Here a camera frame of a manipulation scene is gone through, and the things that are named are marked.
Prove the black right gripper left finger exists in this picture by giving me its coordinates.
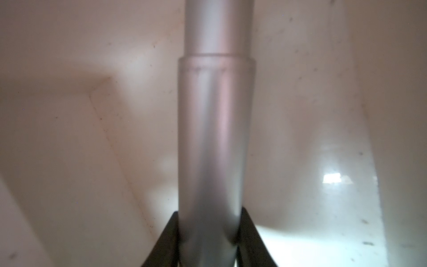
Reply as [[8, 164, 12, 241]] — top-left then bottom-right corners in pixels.
[[142, 211, 179, 267]]

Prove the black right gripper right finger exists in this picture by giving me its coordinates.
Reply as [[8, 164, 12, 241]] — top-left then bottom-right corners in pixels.
[[237, 207, 278, 267]]

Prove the white plastic drawer cabinet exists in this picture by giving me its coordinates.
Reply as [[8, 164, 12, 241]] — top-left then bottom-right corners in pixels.
[[1, 1, 427, 267]]

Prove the silver microphone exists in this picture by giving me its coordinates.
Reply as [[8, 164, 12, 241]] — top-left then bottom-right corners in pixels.
[[177, 1, 256, 267]]

